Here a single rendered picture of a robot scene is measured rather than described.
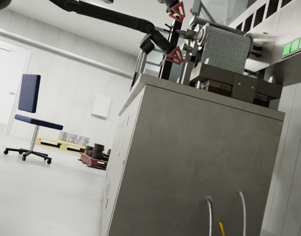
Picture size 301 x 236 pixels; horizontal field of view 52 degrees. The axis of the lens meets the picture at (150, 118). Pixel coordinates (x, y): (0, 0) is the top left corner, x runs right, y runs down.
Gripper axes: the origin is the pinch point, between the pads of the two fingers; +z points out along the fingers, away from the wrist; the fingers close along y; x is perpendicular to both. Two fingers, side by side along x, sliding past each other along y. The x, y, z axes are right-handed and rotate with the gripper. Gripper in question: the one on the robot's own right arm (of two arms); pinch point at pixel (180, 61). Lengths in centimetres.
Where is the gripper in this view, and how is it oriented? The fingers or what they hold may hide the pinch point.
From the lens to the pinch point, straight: 159.2
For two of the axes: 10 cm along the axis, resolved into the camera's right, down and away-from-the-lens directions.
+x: 6.9, -7.1, 1.3
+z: 7.1, 7.0, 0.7
